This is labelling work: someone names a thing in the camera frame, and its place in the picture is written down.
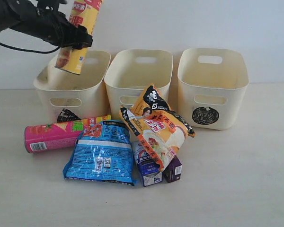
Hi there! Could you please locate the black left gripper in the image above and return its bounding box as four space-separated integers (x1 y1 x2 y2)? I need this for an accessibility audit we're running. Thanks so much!
10 0 93 49

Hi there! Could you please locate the yellow chips can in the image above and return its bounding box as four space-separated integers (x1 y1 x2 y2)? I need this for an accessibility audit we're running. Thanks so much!
55 0 103 75

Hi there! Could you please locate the pink chips can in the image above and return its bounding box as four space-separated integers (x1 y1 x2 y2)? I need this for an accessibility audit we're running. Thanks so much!
24 114 111 153

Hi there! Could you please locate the blue noodle packet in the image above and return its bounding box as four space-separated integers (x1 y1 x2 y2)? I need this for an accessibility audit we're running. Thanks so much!
62 120 137 186

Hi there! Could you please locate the orange noodle packet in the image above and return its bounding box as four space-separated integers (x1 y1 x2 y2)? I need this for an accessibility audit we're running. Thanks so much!
119 84 195 172

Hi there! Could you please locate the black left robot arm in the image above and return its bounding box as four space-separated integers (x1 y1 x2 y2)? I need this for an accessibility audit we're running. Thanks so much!
0 0 93 50

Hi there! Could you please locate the left cream plastic bin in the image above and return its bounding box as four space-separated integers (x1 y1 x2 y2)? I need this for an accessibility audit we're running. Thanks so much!
34 50 111 123

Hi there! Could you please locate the cream plastic bin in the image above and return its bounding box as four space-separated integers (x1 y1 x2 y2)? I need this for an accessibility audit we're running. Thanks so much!
34 50 111 123
177 48 249 130
104 49 173 120

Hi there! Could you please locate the middle cream plastic bin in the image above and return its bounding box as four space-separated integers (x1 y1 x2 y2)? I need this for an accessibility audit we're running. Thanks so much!
104 49 173 120

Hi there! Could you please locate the right cream plastic bin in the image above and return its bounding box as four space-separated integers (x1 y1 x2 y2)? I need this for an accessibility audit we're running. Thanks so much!
177 48 249 130

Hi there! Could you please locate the blue white milk carton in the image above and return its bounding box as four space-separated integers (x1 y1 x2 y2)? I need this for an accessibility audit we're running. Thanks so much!
132 141 162 187

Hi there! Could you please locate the purple milk carton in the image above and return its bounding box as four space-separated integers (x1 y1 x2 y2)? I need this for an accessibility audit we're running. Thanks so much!
163 156 182 183

